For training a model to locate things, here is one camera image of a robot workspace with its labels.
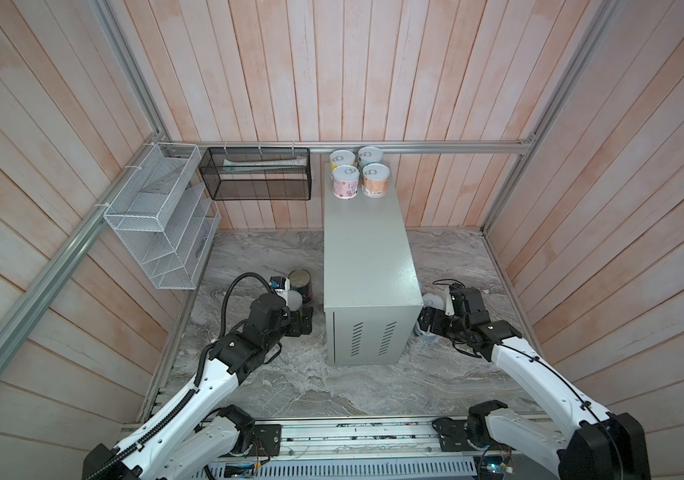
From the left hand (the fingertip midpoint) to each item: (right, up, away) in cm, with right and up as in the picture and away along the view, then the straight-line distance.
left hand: (297, 314), depth 78 cm
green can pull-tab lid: (+41, +2, +14) cm, 44 cm away
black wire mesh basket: (-18, +45, +26) cm, 55 cm away
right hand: (+38, -3, +7) cm, 39 cm away
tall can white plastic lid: (-2, +2, +13) cm, 13 cm away
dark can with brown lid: (-1, +8, +15) cm, 17 cm away
